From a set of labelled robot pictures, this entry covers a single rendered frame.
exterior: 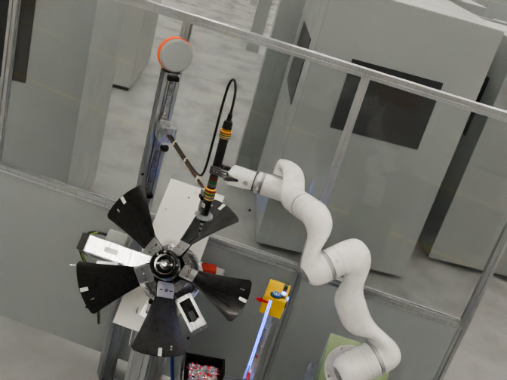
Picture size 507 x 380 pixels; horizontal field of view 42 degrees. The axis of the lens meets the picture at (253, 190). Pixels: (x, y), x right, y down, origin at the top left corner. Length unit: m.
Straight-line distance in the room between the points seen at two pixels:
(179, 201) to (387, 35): 2.53
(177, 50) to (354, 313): 1.46
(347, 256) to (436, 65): 3.22
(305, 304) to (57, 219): 1.40
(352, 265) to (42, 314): 2.35
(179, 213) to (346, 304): 1.10
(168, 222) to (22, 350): 1.42
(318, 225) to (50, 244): 2.03
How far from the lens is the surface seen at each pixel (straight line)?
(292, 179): 2.33
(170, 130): 3.02
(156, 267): 2.66
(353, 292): 2.16
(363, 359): 2.28
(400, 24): 5.03
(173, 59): 3.02
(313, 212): 2.09
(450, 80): 5.21
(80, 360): 4.03
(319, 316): 3.51
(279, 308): 2.94
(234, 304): 2.66
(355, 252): 2.11
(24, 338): 4.13
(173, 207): 3.00
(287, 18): 6.63
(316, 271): 2.08
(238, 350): 3.72
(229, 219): 2.71
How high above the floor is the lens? 2.61
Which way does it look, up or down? 23 degrees down
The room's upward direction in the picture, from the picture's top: 16 degrees clockwise
